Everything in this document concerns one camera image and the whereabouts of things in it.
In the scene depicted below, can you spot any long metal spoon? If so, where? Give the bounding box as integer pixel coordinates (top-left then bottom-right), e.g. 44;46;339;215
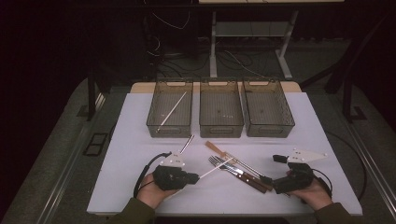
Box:
178;133;195;155

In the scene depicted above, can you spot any long black floor cable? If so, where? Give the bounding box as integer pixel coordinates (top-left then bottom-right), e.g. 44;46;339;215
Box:
325;130;368;202

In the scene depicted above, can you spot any person's right hand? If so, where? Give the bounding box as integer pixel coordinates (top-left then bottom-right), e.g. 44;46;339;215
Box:
288;180;333;211

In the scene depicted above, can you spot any white metal desk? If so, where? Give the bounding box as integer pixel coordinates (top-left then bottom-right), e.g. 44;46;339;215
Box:
198;0;345;80

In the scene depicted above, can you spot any wooden-handled metal knife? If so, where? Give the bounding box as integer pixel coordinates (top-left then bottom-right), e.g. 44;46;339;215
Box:
214;155;275;191

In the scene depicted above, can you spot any metal floor rail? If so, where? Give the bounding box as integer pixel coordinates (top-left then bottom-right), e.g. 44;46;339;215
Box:
346;120;396;213
35;92;106;224

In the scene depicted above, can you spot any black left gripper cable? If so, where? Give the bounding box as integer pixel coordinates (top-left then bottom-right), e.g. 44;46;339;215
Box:
133;151;173;199

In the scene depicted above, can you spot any bundle of black floor cables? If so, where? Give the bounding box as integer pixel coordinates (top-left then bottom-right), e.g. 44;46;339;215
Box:
148;36;281;80

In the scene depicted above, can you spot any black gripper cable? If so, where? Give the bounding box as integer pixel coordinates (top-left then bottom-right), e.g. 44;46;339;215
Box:
311;167;334;199
133;151;173;199

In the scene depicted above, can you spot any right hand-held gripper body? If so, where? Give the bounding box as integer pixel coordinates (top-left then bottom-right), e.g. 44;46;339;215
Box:
273;147;329;194

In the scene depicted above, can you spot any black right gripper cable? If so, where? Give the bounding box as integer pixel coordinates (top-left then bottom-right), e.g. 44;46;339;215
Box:
311;167;334;199

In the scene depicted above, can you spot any black metal stand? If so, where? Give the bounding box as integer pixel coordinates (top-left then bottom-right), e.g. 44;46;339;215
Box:
86;66;110;122
300;12;396;124

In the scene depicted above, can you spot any white chopstick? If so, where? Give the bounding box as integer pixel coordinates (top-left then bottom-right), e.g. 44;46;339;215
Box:
199;157;233;180
156;91;189;133

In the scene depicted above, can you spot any black rectangular floor frame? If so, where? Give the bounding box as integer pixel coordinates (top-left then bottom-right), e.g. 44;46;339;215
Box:
82;133;108;157

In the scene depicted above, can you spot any transparent brown plastic bin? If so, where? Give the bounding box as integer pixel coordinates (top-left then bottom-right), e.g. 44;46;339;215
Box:
199;77;246;139
241;77;296;138
146;78;194;139

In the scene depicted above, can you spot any person's left hand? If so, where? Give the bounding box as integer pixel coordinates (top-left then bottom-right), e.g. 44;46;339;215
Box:
135;173;180;209

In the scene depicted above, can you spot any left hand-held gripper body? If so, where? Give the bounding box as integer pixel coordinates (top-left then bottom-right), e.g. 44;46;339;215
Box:
152;151;188;191

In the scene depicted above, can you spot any wooden-handled metal fork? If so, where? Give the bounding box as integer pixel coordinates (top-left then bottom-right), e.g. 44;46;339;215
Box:
207;155;268;194

